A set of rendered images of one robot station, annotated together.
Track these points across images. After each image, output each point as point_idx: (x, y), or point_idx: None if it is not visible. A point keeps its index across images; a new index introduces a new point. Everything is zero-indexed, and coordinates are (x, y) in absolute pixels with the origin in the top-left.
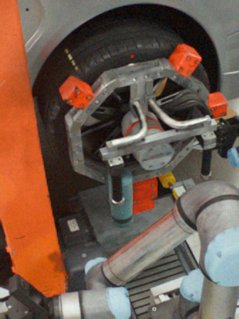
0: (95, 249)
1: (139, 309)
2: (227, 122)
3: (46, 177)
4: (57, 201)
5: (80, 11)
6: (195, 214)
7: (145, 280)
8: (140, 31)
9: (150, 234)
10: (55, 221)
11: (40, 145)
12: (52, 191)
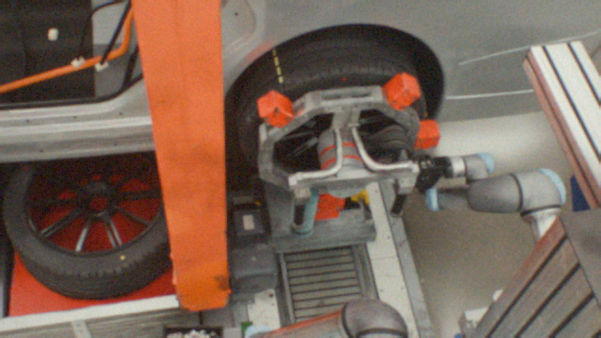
0: (267, 254)
1: (301, 319)
2: (434, 162)
3: (231, 138)
4: (238, 169)
5: (296, 24)
6: (356, 335)
7: (314, 286)
8: (360, 47)
9: (312, 329)
10: (231, 209)
11: (231, 96)
12: (235, 157)
